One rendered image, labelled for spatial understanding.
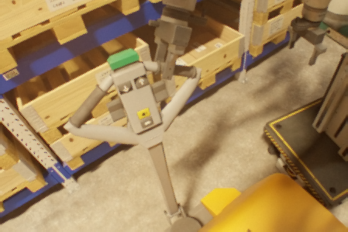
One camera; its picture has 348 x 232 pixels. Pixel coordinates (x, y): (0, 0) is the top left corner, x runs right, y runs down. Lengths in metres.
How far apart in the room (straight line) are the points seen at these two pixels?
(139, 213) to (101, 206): 0.30
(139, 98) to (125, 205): 1.37
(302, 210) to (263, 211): 0.14
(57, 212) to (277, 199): 1.65
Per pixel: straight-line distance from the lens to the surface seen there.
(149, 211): 1.93
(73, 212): 2.11
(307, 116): 2.04
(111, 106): 0.70
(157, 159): 0.91
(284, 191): 1.02
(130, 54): 0.66
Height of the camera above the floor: 1.80
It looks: 47 degrees down
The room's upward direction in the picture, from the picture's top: 8 degrees counter-clockwise
